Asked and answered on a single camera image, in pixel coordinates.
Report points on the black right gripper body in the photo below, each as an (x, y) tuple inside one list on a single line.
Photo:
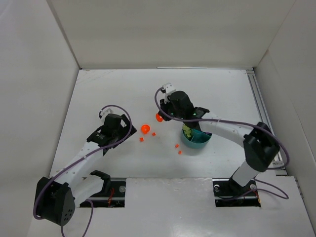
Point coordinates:
[(164, 111)]

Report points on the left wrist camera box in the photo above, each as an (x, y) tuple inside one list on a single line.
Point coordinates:
[(103, 113)]

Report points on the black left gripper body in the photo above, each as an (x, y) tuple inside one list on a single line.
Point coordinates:
[(127, 124)]

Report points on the orange funnel lego piece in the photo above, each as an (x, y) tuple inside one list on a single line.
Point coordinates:
[(159, 118)]

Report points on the lime green figure lego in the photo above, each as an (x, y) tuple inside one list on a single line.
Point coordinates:
[(186, 131)]

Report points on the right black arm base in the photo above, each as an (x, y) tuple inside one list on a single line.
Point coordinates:
[(260, 149)]

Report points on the orange funnel top lego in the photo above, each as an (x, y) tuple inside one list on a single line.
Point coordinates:
[(145, 129)]

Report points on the teal round divided container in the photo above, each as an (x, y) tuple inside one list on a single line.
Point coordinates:
[(198, 140)]

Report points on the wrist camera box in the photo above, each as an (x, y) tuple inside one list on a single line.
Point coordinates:
[(167, 90), (103, 113)]

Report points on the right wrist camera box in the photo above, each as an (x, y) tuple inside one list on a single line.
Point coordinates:
[(167, 90)]

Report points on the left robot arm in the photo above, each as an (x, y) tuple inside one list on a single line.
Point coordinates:
[(83, 180)]

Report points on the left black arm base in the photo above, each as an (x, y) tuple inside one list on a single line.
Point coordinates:
[(54, 203)]

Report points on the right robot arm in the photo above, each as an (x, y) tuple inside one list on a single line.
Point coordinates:
[(231, 130)]

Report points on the aluminium rail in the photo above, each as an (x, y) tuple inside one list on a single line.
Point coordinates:
[(278, 160)]

